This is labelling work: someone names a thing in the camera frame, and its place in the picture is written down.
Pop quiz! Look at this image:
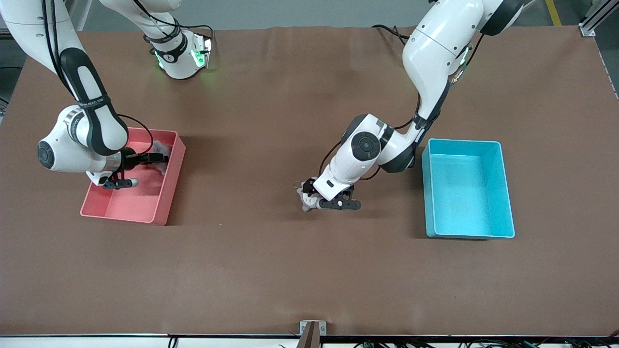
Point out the grey plush toy white belly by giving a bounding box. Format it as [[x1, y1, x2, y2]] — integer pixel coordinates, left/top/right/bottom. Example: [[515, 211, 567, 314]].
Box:
[[295, 182, 321, 212]]

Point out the plain grey plush toy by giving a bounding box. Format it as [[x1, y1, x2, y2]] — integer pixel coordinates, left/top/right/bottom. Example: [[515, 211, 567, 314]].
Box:
[[154, 142, 173, 175]]

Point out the pink plastic box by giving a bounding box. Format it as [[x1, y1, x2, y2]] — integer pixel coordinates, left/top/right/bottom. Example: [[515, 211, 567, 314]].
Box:
[[80, 127, 186, 226]]

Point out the blue plastic box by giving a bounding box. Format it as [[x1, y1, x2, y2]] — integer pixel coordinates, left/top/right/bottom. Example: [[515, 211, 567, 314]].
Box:
[[421, 138, 516, 240]]

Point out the brown paper table cover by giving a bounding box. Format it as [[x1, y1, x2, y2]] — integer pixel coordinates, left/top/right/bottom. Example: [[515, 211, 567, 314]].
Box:
[[0, 25, 619, 337]]

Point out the silver bracket with brown post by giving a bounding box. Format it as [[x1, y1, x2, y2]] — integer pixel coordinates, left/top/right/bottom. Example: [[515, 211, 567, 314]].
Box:
[[299, 320, 327, 348]]

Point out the black right base cable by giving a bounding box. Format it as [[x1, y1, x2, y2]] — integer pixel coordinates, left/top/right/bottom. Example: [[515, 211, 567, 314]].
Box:
[[180, 23, 216, 40]]

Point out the black base cable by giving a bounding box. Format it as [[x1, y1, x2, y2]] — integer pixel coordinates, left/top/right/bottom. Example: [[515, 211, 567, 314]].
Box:
[[180, 23, 216, 40], [371, 24, 412, 39]]

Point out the black left base cable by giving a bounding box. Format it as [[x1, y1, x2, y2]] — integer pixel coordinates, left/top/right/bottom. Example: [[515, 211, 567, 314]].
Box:
[[371, 24, 412, 39]]

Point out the aluminium frame post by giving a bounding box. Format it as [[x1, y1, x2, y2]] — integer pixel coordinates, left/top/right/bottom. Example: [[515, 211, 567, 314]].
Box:
[[578, 0, 619, 37]]

